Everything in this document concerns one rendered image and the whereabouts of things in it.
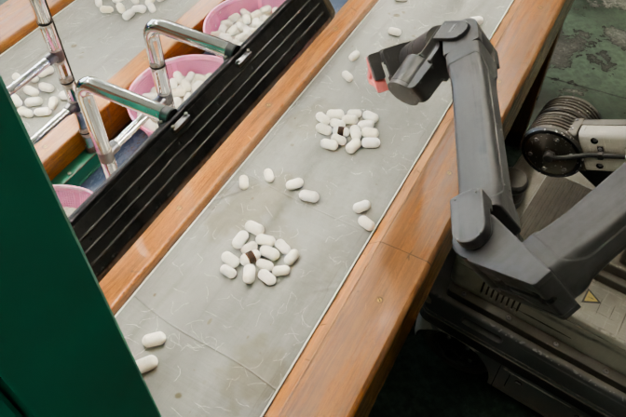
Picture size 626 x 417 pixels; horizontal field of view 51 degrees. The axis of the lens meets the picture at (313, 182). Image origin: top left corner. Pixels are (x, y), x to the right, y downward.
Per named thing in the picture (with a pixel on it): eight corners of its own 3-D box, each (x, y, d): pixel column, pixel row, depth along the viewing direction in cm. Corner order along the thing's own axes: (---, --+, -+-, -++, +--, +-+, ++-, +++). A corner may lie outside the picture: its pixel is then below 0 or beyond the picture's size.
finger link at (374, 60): (398, 89, 121) (419, 78, 112) (364, 100, 119) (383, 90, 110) (386, 55, 121) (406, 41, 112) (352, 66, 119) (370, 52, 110)
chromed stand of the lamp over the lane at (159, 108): (271, 228, 126) (254, 40, 92) (212, 308, 115) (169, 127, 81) (191, 193, 132) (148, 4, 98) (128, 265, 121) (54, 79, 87)
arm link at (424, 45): (468, 38, 102) (440, 15, 101) (444, 72, 100) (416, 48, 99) (447, 50, 108) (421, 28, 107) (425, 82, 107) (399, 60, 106)
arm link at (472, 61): (538, 283, 73) (494, 232, 67) (492, 297, 75) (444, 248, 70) (501, 50, 101) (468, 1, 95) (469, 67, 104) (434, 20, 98)
